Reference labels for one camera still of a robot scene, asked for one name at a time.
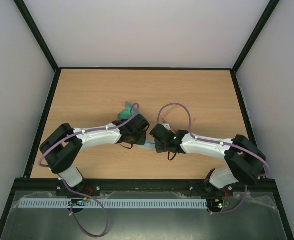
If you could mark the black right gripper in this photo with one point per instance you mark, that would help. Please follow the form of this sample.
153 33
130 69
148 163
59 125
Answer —
160 146

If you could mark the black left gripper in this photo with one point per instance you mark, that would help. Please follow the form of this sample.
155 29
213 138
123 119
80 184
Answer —
142 140

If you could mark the light blue cleaning cloth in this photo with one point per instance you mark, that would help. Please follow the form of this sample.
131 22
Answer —
148 145

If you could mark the grey green glasses case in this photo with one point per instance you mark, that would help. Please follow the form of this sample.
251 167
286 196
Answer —
130 109

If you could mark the pink transparent sunglasses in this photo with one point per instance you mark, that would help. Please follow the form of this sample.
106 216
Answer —
174 114

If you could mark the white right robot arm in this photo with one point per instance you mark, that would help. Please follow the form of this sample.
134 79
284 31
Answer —
244 161

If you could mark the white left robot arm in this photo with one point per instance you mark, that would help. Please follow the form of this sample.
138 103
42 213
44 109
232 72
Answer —
62 147

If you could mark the right controller board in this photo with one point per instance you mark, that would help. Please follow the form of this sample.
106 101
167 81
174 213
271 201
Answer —
217 203

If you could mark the controller board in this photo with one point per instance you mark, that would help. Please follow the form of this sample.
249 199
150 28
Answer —
217 203
78 202

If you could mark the left controller board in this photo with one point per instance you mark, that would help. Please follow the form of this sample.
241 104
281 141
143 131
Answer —
78 202

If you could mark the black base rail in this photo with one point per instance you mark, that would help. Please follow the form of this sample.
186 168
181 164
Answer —
96 187

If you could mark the light blue slotted cable duct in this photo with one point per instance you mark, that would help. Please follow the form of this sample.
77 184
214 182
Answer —
60 203

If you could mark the black frame post left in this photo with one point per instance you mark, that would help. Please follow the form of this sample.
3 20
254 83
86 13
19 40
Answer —
28 18

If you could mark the black frame post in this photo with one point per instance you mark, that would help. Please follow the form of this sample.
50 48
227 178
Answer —
267 13
28 18

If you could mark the black frame post right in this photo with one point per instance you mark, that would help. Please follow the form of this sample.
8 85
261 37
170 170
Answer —
267 13

